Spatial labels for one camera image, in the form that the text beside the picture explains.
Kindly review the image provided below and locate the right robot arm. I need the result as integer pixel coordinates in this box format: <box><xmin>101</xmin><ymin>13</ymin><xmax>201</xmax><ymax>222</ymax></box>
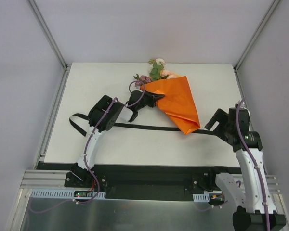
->
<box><xmin>205</xmin><ymin>105</ymin><xmax>287</xmax><ymax>231</ymax></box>

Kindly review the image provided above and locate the right white slotted cable duct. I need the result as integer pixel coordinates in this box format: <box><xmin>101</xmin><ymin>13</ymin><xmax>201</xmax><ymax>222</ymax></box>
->
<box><xmin>192</xmin><ymin>193</ymin><xmax>222</xmax><ymax>203</ymax></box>

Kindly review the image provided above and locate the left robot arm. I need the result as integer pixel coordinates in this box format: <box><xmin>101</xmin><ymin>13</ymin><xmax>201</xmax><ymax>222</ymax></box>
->
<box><xmin>69</xmin><ymin>90</ymin><xmax>165</xmax><ymax>187</ymax></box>

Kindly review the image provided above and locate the orange wrapping paper sheet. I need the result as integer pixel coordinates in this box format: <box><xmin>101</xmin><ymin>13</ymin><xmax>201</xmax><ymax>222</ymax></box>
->
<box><xmin>140</xmin><ymin>76</ymin><xmax>200</xmax><ymax>135</ymax></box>

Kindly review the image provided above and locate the aluminium frame post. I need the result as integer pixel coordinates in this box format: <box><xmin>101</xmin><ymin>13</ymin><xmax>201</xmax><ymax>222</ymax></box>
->
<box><xmin>233</xmin><ymin>0</ymin><xmax>284</xmax><ymax>72</ymax></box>
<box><xmin>26</xmin><ymin>0</ymin><xmax>70</xmax><ymax>71</ymax></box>

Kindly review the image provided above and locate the white slotted cable duct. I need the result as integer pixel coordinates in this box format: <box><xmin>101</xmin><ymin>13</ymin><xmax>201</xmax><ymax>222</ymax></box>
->
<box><xmin>192</xmin><ymin>193</ymin><xmax>222</xmax><ymax>203</ymax></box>
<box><xmin>31</xmin><ymin>189</ymin><xmax>106</xmax><ymax>200</ymax></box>

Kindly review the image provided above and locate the black ribbon with gold text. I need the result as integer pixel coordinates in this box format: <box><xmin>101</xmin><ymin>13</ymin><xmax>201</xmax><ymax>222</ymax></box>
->
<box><xmin>69</xmin><ymin>113</ymin><xmax>216</xmax><ymax>137</ymax></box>

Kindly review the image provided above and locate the right aluminium frame post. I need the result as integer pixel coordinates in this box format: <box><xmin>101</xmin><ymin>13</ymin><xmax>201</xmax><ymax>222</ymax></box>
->
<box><xmin>233</xmin><ymin>0</ymin><xmax>284</xmax><ymax>72</ymax></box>

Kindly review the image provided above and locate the mauve fake rose stem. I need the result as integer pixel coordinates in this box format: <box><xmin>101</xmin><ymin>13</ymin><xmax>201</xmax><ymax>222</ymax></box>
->
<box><xmin>133</xmin><ymin>74</ymin><xmax>152</xmax><ymax>86</ymax></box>

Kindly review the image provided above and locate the left white slotted cable duct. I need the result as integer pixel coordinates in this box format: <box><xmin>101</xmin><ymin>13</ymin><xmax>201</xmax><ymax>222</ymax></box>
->
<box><xmin>31</xmin><ymin>189</ymin><xmax>106</xmax><ymax>200</ymax></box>

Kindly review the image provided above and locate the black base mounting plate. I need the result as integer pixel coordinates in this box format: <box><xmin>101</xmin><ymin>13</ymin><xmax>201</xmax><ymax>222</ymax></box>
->
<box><xmin>64</xmin><ymin>164</ymin><xmax>241</xmax><ymax>202</ymax></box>

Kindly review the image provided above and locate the left aluminium frame post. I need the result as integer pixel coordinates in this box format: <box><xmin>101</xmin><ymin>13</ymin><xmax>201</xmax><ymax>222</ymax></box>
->
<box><xmin>26</xmin><ymin>0</ymin><xmax>70</xmax><ymax>71</ymax></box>

